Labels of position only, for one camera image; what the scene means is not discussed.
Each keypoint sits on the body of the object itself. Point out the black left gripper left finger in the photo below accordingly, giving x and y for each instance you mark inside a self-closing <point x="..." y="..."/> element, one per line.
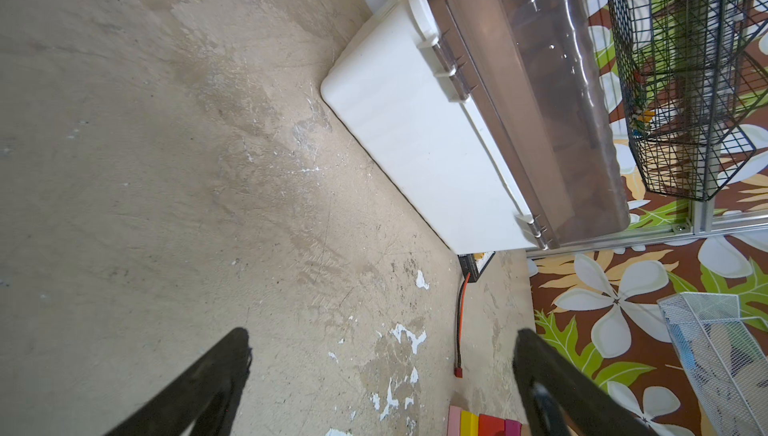
<point x="204" y="399"/>

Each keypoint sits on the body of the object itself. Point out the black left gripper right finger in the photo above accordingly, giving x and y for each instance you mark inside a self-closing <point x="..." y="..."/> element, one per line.
<point x="558" y="398"/>

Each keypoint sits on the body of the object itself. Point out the white box with brown lid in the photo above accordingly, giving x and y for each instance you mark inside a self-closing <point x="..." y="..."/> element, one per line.
<point x="489" y="117"/>

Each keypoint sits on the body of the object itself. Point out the red arch block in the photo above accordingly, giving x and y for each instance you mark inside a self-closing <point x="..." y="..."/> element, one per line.
<point x="491" y="426"/>

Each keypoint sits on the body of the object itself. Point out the magenta rectangular block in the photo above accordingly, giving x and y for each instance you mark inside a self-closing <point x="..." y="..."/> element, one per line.
<point x="512" y="428"/>

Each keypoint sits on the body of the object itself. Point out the white wire basket right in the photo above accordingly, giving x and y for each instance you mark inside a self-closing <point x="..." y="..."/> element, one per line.
<point x="721" y="358"/>

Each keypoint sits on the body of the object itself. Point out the light pink block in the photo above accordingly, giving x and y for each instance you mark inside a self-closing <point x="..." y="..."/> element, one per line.
<point x="454" y="421"/>

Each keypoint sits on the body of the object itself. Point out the black battery pack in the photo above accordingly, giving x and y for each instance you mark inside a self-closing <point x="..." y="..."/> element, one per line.
<point x="473" y="265"/>

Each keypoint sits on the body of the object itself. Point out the yellow block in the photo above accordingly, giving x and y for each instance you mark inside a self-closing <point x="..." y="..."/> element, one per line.
<point x="469" y="424"/>

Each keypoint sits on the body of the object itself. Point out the black wire basket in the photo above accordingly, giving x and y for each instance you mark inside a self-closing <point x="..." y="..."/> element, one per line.
<point x="688" y="81"/>

